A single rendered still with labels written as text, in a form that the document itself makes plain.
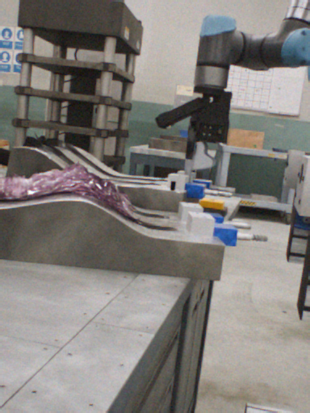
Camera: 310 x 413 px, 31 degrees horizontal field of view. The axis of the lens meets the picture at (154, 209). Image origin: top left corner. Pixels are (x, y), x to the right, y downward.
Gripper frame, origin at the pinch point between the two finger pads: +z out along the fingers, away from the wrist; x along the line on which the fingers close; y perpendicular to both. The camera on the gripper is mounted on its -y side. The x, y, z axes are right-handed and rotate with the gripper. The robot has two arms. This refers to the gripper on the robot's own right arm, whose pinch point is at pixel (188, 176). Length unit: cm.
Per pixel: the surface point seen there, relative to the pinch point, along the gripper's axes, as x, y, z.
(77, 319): -72, 1, 11
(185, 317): 0.2, 3.8, 32.9
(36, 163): -17.8, -29.1, 0.3
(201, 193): -13.0, 5.1, 2.0
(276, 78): 630, 4, -89
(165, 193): -17.7, -1.3, 2.6
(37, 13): 346, -201, -93
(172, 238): -47.2, 5.9, 5.3
